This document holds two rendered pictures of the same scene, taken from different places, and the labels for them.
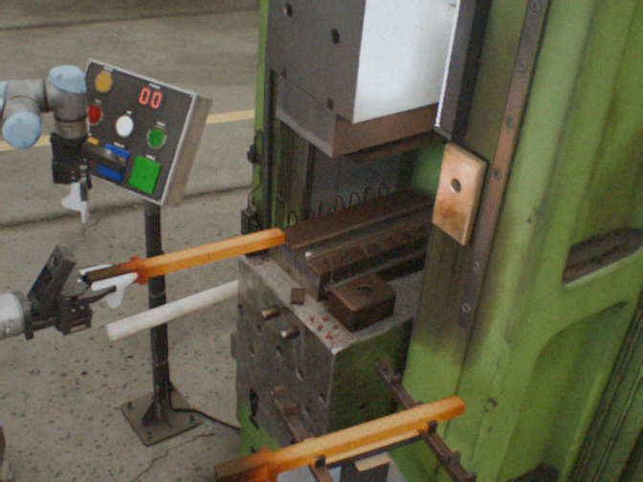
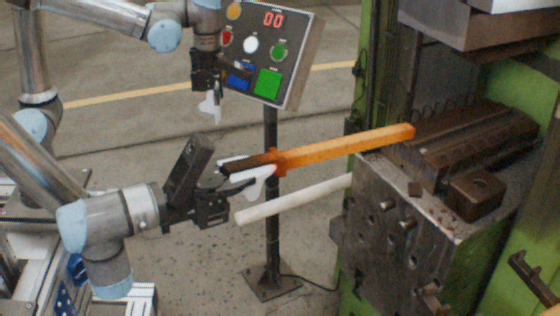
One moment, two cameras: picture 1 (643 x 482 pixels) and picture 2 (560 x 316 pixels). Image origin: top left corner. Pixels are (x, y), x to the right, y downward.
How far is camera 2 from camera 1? 0.70 m
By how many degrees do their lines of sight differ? 7
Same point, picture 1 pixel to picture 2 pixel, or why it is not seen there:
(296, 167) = (399, 77)
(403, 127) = (516, 31)
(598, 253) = not seen: outside the picture
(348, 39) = not seen: outside the picture
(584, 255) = not seen: outside the picture
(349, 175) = (442, 85)
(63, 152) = (200, 63)
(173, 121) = (293, 38)
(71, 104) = (208, 19)
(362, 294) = (478, 187)
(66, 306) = (203, 199)
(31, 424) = (177, 281)
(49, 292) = (185, 183)
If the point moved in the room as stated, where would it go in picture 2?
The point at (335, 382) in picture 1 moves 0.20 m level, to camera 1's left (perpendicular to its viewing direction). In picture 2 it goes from (451, 269) to (363, 262)
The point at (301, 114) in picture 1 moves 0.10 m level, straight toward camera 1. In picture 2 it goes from (428, 13) to (436, 29)
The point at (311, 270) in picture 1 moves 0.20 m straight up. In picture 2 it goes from (428, 165) to (444, 86)
